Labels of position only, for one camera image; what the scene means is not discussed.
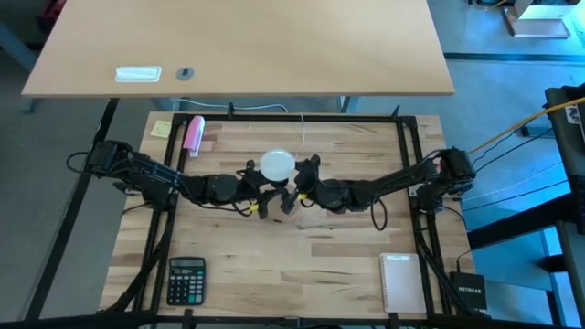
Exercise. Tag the pink and white stapler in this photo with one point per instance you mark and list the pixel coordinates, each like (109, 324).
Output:
(194, 134)

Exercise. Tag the grey desk grommet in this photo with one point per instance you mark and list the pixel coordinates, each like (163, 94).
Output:
(186, 73)

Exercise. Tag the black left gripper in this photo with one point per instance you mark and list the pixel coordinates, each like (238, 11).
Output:
(250, 185)

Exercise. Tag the black Netgear network switch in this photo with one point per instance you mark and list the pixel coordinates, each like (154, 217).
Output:
(468, 292)

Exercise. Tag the black floor rail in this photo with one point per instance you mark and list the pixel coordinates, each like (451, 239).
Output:
(516, 221)
(68, 219)

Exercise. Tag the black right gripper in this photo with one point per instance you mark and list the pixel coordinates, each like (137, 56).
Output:
(307, 178)

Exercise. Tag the white spiral notebook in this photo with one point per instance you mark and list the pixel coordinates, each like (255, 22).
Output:
(402, 283)

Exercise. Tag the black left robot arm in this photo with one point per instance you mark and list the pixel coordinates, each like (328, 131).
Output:
(151, 178)

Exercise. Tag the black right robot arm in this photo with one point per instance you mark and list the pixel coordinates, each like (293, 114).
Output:
(388, 185)

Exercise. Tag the black equipment cart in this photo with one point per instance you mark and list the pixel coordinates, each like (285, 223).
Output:
(571, 151)

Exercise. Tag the black desk calculator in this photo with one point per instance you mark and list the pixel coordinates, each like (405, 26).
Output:
(186, 281)

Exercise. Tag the black metal table frame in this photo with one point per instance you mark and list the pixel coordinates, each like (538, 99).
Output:
(297, 118)

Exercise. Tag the wooden base table lamp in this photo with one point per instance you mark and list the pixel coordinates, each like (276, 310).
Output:
(277, 215)

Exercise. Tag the light wooden desk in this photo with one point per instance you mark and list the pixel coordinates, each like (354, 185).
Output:
(251, 45)

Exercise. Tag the yellow sticky note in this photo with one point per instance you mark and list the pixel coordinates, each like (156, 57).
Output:
(161, 129)

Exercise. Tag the white open box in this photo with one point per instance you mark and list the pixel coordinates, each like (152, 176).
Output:
(535, 27)

